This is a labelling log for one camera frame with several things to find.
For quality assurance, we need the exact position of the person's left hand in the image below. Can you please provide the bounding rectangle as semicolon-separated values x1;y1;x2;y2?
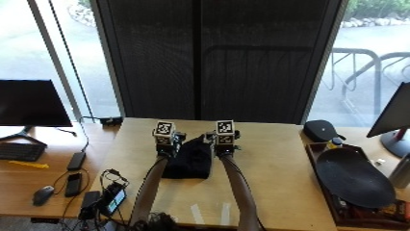
154;129;188;159

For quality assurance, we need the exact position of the person's right hand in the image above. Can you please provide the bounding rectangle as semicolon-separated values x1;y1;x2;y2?
204;129;243;158

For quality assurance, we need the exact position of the black cloth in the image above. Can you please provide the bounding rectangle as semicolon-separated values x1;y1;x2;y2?
160;134;215;180

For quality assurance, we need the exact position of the white marker cube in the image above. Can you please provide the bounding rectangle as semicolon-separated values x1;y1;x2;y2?
215;119;237;145
154;119;178;146

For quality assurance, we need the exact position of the black adapter block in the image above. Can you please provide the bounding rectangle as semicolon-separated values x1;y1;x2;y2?
99;116;124;127

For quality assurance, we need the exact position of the dark window blind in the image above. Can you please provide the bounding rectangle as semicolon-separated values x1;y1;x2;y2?
90;0;345;125

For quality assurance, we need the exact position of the clear tape strip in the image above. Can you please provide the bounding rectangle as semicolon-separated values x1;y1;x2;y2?
188;203;207;226
220;202;232;227

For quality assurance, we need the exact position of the phone with lit screen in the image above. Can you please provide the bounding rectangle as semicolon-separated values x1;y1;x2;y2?
99;182;128;217

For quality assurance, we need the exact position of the black power brick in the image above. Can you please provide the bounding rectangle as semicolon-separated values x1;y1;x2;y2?
66;151;87;171

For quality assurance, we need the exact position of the black zipped case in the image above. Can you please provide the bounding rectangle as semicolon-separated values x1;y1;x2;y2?
303;119;348;143

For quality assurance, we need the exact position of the black phone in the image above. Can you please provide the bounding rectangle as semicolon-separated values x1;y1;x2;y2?
64;171;84;198

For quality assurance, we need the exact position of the yellow bottle with black cap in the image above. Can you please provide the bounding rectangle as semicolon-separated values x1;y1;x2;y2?
327;137;347;150

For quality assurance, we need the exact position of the small black box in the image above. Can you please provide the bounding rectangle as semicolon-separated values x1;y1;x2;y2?
79;190;103;221

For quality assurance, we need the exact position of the black oval plate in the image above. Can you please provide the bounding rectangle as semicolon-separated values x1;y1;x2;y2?
316;147;397;210

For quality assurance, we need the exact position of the yellow plastic strip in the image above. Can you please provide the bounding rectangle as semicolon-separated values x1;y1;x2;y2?
9;160;51;169

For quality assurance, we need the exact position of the black computer monitor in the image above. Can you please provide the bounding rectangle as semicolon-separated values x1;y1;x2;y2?
0;79;75;147

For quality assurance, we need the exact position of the black computer mouse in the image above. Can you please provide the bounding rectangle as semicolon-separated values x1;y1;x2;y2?
32;185;56;207

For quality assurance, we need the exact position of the black keyboard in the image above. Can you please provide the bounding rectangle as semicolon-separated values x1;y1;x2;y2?
0;141;48;163

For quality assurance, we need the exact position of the dark wooden tray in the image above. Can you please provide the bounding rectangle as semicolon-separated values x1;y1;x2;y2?
305;141;410;231

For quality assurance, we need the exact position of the monitor with round stand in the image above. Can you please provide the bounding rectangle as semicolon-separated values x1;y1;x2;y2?
365;81;410;159

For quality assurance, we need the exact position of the metal bike rack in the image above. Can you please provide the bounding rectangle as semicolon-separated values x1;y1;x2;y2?
321;47;410;117

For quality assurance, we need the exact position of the silver metal bottle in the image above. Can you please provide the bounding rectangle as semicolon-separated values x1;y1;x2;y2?
388;152;410;190

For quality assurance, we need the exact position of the black cable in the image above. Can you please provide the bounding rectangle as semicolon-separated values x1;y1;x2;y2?
78;115;103;153

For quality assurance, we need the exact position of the grey window frame post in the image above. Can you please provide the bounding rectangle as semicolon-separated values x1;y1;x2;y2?
27;0;86;122

